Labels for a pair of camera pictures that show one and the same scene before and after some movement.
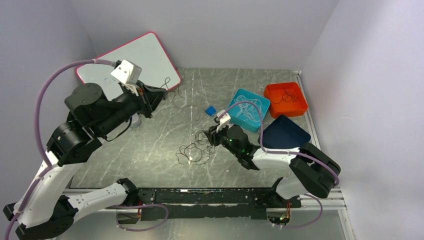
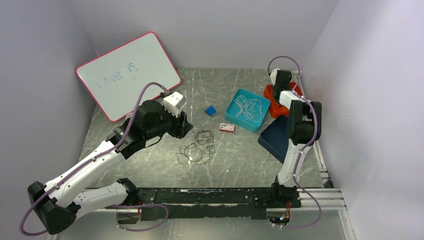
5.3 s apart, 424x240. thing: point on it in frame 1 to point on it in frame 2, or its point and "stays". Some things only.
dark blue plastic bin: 282,132 stays
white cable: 251,109 stays
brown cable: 199,152 stays
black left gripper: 150,100 to 181,126
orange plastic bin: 286,99 stays
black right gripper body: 221,138 to 274,87
